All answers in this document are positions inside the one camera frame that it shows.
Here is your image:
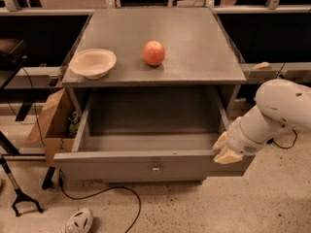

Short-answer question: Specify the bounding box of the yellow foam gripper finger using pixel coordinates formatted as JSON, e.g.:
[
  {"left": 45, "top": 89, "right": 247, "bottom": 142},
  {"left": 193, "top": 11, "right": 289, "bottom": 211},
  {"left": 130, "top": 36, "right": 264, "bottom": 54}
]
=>
[
  {"left": 214, "top": 147, "right": 243, "bottom": 164},
  {"left": 213, "top": 131, "right": 227, "bottom": 150}
]

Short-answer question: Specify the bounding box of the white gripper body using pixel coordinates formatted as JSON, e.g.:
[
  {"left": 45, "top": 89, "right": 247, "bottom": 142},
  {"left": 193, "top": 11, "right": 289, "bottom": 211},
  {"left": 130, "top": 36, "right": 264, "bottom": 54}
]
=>
[{"left": 226, "top": 106, "right": 293, "bottom": 155}]

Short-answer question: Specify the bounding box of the grey top drawer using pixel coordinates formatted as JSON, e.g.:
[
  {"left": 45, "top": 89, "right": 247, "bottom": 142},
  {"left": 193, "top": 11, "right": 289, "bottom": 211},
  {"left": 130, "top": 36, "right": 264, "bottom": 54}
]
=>
[{"left": 54, "top": 86, "right": 253, "bottom": 183}]

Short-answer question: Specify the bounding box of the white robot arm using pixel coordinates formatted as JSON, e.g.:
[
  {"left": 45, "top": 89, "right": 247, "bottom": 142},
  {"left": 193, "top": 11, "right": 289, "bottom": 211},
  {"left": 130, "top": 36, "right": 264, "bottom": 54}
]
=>
[{"left": 213, "top": 79, "right": 311, "bottom": 164}]

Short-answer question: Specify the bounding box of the grey drawer cabinet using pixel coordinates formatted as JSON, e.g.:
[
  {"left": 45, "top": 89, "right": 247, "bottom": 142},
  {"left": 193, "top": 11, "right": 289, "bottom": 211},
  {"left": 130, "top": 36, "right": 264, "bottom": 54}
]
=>
[{"left": 61, "top": 7, "right": 248, "bottom": 185}]

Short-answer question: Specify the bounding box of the yellow foam scrap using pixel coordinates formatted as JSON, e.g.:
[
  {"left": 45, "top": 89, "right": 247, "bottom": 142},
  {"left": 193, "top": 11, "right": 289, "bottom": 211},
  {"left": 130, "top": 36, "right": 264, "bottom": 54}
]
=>
[{"left": 253, "top": 61, "right": 269, "bottom": 70}]

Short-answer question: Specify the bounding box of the red apple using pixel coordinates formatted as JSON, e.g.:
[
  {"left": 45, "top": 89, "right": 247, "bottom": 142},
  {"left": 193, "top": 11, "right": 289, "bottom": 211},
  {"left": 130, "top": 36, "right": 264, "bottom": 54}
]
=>
[{"left": 142, "top": 41, "right": 165, "bottom": 66}]

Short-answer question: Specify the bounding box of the white paper bowl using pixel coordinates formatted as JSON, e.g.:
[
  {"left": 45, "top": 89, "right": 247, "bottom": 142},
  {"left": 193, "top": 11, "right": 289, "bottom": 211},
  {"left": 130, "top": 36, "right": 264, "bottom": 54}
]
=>
[{"left": 69, "top": 49, "right": 117, "bottom": 80}]

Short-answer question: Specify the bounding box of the white sneaker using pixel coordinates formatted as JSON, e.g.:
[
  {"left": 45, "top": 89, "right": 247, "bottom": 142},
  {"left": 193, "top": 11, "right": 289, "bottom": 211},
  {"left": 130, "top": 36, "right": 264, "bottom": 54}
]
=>
[{"left": 57, "top": 208, "right": 93, "bottom": 233}]

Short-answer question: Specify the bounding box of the brown cardboard box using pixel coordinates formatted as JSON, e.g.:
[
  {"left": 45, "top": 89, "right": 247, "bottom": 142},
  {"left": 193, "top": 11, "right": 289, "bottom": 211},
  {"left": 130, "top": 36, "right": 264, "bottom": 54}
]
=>
[{"left": 25, "top": 88, "right": 75, "bottom": 168}]

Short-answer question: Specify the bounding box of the black cable right floor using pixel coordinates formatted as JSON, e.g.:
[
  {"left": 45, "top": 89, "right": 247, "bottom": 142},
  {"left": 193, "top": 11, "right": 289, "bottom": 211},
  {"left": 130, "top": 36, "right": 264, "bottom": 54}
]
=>
[{"left": 266, "top": 128, "right": 298, "bottom": 150}]

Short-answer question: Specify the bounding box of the black floor cable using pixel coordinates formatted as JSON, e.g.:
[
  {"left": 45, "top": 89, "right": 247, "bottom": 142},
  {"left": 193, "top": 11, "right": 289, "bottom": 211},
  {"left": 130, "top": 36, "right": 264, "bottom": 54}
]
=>
[{"left": 57, "top": 170, "right": 142, "bottom": 233}]

